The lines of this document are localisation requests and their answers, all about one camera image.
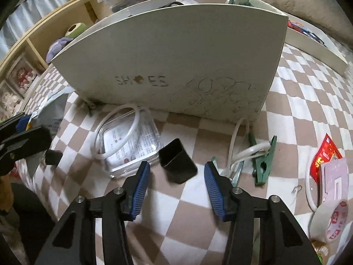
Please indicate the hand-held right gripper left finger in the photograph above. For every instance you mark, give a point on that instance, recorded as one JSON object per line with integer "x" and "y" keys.
{"x": 139, "y": 190}

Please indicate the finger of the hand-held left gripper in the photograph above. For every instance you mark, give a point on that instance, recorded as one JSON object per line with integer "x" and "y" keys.
{"x": 27, "y": 143}
{"x": 22, "y": 122}

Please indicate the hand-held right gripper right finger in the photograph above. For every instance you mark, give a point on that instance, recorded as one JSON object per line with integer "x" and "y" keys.
{"x": 216, "y": 190}

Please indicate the small black plastic cup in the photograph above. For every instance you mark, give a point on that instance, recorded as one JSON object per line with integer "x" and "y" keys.
{"x": 176, "y": 162}

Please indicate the white cardboard shoe box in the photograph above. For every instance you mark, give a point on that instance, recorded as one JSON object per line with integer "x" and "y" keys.
{"x": 193, "y": 60}

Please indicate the boxed red doll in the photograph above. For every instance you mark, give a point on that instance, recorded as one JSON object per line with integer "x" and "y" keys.
{"x": 24, "y": 77}

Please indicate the clear plastic box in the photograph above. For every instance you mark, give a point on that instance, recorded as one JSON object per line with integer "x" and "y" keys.
{"x": 129, "y": 143}

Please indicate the purple plush toy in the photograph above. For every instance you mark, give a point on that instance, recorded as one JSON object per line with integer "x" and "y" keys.
{"x": 58, "y": 48}

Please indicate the grey curtain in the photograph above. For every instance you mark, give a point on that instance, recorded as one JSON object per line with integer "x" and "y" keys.
{"x": 24, "y": 16}

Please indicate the avocado plush toy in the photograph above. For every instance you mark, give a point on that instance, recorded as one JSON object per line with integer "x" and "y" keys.
{"x": 74, "y": 29}

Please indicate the tape roll red print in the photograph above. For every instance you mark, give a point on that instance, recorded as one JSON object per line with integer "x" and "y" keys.
{"x": 320, "y": 220}

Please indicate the red snack packet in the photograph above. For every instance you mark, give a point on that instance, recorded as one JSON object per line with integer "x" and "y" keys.
{"x": 322, "y": 157}

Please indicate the wooden bedside shelf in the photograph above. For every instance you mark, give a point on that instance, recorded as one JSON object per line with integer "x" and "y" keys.
{"x": 55, "y": 13}

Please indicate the pink card box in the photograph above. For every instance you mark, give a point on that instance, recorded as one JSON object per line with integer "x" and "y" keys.
{"x": 336, "y": 179}

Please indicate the shallow white cardboard tray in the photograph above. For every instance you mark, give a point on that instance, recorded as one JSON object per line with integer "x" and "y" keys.
{"x": 311, "y": 49}

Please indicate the pile of colourful lighters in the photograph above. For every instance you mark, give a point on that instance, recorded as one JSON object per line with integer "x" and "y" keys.
{"x": 296, "y": 27}

